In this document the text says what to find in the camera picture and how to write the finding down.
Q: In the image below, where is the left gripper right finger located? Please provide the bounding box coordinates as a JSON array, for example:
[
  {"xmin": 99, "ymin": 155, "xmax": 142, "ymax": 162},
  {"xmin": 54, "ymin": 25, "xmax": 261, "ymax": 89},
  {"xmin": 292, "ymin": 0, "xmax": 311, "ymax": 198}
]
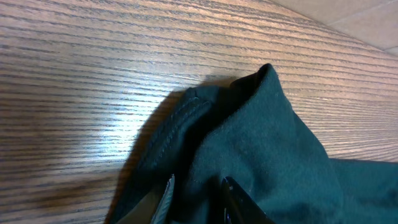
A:
[{"xmin": 221, "ymin": 177, "xmax": 275, "ymax": 224}]

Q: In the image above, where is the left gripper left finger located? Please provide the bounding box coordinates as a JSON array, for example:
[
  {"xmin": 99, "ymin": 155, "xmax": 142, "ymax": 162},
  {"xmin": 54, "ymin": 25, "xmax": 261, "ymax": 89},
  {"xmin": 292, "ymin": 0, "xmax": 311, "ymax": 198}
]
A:
[{"xmin": 117, "ymin": 174, "xmax": 175, "ymax": 224}]

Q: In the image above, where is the black t-shirt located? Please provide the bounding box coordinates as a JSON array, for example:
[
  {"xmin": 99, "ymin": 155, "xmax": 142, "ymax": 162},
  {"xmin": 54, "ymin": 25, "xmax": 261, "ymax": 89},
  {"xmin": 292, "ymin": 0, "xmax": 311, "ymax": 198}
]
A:
[{"xmin": 109, "ymin": 64, "xmax": 397, "ymax": 223}]

